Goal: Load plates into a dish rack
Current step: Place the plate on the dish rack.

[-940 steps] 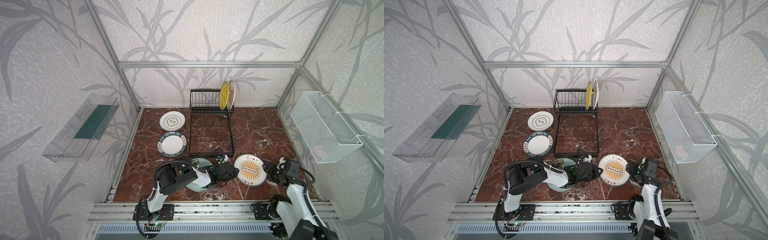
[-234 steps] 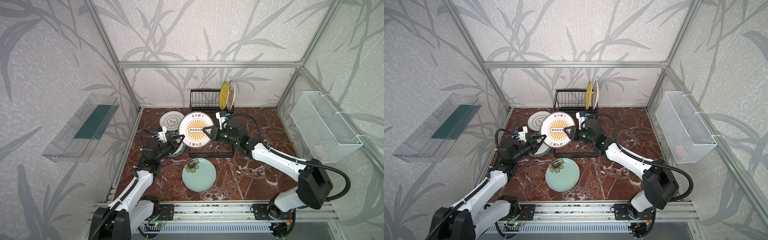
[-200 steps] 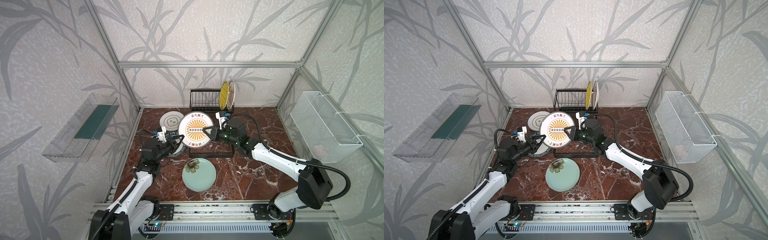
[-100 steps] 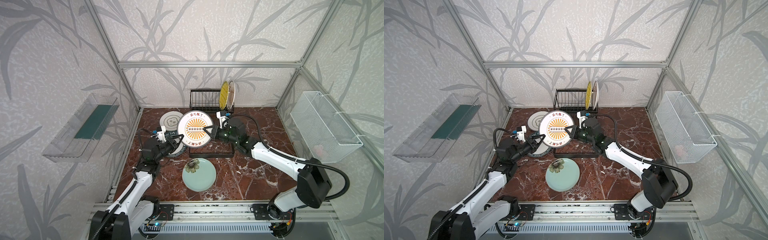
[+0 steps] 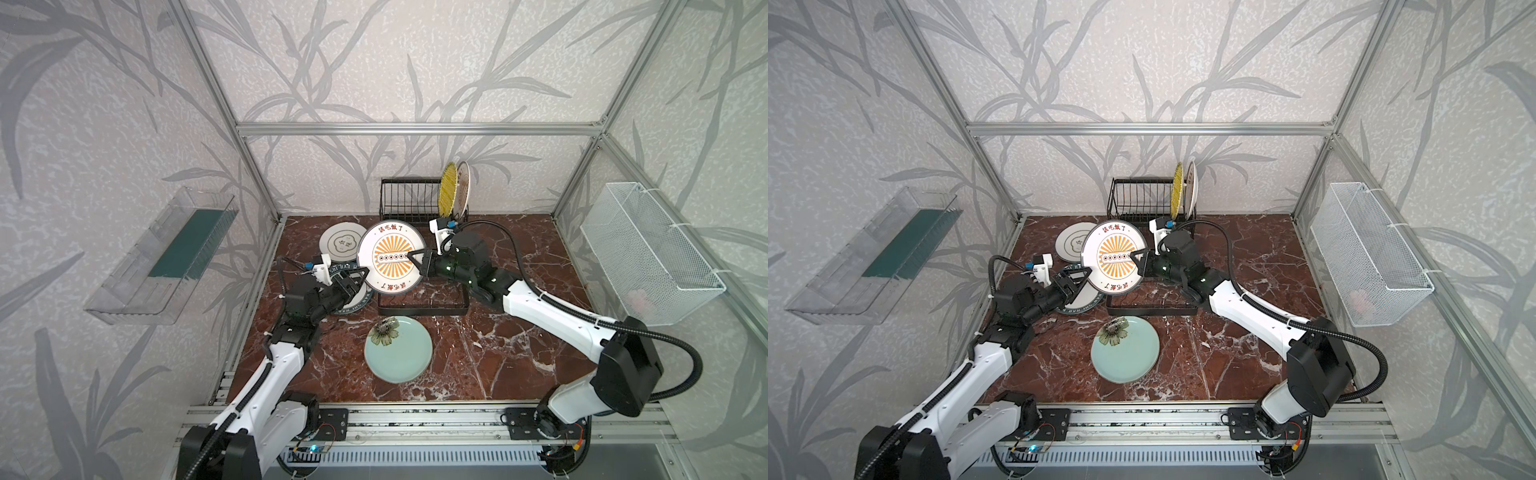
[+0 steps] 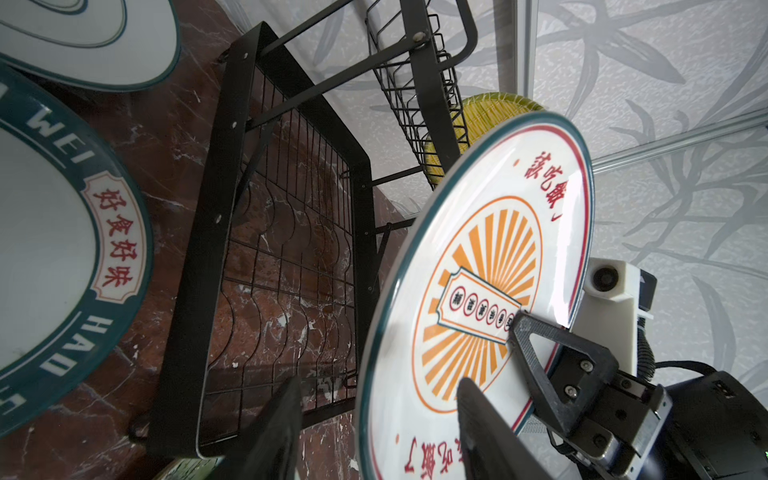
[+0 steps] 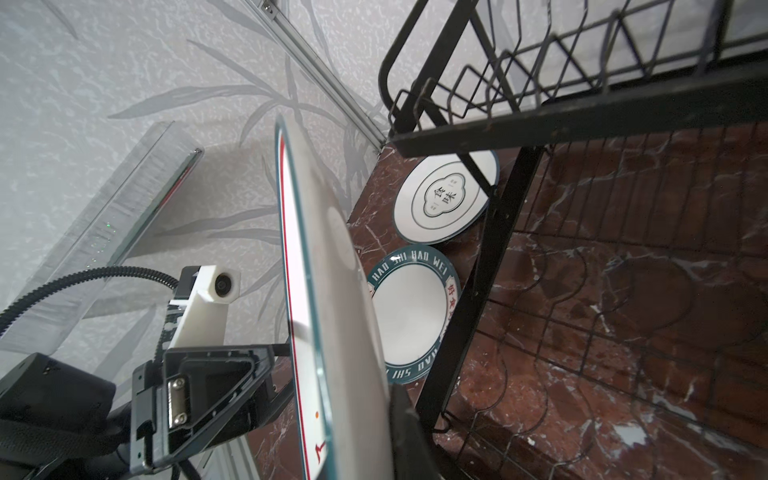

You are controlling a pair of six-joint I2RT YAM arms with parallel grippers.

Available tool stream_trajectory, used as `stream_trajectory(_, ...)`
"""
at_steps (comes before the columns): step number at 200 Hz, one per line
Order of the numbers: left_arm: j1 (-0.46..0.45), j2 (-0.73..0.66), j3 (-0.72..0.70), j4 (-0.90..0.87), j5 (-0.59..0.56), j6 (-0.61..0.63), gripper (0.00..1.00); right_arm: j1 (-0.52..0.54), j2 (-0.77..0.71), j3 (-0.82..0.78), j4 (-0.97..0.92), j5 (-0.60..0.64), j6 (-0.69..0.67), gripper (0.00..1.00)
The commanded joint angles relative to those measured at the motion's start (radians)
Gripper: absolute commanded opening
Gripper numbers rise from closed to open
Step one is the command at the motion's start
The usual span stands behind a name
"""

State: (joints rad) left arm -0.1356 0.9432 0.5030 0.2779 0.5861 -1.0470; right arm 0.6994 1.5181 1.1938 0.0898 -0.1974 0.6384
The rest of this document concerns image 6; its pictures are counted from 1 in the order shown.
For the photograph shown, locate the yellow green woven plate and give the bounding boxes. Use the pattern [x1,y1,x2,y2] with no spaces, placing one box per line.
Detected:
[421,92,544,188]

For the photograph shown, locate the white plate grey flower outline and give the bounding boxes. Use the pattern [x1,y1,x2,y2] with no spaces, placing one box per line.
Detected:
[1,0,181,92]

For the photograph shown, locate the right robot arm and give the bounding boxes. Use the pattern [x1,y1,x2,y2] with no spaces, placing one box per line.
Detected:
[508,311,767,479]

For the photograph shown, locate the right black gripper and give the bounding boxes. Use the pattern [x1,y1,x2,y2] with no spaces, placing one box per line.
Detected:
[508,311,672,474]

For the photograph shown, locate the black wire dish rack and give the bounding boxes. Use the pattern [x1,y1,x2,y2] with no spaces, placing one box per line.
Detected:
[130,1,478,458]

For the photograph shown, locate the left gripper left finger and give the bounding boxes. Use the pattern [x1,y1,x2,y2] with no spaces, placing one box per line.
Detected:
[209,377,303,479]

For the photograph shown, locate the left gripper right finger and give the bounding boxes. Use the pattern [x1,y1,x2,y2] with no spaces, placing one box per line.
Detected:
[457,378,551,479]

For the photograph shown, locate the white plate green lettered rim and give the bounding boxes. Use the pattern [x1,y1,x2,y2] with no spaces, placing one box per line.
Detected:
[1,67,153,434]

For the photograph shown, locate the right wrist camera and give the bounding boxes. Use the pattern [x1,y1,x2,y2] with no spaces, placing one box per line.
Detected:
[571,257,658,381]

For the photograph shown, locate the large white orange sunburst plate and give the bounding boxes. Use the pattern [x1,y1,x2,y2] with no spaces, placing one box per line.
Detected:
[355,111,594,479]

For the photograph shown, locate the mint green flower plate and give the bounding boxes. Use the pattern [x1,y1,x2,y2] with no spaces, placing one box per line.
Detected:
[154,457,223,480]

